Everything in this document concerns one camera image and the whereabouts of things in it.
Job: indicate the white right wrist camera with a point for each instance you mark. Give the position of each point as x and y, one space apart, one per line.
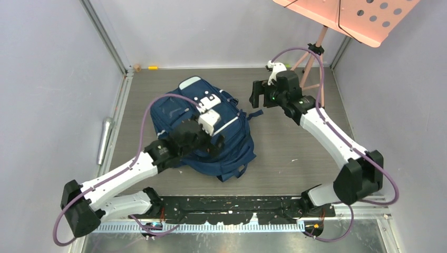
274 68

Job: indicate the pink music stand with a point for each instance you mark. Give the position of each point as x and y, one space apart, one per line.
368 22

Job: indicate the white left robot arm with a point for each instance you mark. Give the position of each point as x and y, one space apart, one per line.
86 205

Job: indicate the silver metal cylinder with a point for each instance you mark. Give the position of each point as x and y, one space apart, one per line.
107 127

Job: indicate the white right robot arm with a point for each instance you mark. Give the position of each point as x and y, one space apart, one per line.
359 175

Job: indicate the navy blue backpack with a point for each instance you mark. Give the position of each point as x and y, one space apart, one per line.
229 147

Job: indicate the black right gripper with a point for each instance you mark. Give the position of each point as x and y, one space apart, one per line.
262 87

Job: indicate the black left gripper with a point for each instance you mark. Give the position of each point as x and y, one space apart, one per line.
210 147

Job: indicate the small wooden block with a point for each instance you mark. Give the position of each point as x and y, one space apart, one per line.
137 67

